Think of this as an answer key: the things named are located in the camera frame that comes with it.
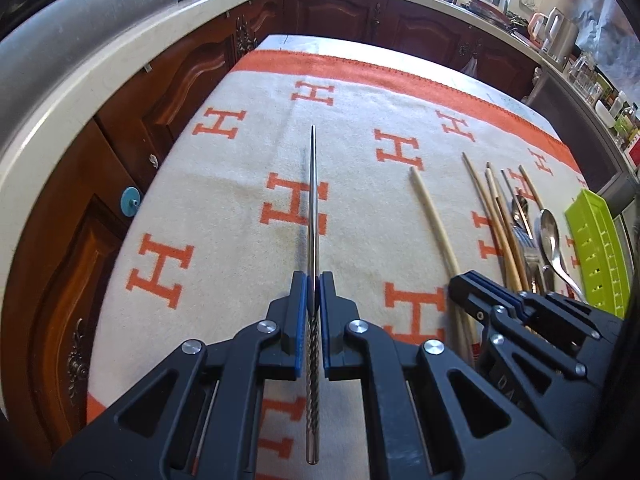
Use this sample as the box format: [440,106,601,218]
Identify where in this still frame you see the glass jar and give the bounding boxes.
[567,52,603,103]

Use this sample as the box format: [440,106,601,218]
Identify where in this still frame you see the brown wooden kitchen cabinets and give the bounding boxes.
[0,0,541,456]

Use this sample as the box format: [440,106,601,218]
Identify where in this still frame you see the orange and white printed blanket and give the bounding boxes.
[85,50,601,480]

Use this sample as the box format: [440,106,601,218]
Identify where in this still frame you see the metal chopstick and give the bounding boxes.
[500,169,533,241]
[302,125,323,465]

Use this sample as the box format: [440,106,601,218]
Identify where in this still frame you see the pink mug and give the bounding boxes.
[527,12,546,46]

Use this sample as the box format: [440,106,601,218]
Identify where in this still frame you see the large round metal spoon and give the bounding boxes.
[537,208,588,306]

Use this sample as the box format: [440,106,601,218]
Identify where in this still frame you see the red pan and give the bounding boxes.
[467,0,513,26]

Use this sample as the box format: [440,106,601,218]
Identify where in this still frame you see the white bottle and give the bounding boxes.
[607,91,628,126]

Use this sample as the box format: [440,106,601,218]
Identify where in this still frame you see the wooden chopstick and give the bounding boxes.
[461,152,521,293]
[484,169,526,293]
[410,166,478,366]
[486,161,532,291]
[518,165,546,211]

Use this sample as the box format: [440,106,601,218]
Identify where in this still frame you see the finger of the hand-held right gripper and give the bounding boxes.
[448,275,590,380]
[469,270,604,342]

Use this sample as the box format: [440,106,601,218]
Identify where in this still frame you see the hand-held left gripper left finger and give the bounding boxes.
[47,271,307,480]

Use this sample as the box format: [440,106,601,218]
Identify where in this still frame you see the stainless steel panel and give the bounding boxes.
[0,0,177,131]

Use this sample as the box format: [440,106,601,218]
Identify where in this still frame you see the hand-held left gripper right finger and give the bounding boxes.
[320,271,576,480]

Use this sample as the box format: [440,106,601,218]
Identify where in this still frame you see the beige kitchen countertop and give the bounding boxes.
[0,0,551,201]

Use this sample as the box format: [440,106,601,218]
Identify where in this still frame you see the metal fork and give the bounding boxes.
[512,227,538,261]
[522,247,548,295]

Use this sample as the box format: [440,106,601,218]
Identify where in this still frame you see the teal round cabinet knob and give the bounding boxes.
[122,186,143,218]

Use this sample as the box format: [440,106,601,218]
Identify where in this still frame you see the green plastic utensil tray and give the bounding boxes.
[565,189,632,318]

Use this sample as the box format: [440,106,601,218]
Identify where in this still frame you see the stainless steel kettle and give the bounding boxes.
[542,7,581,63]

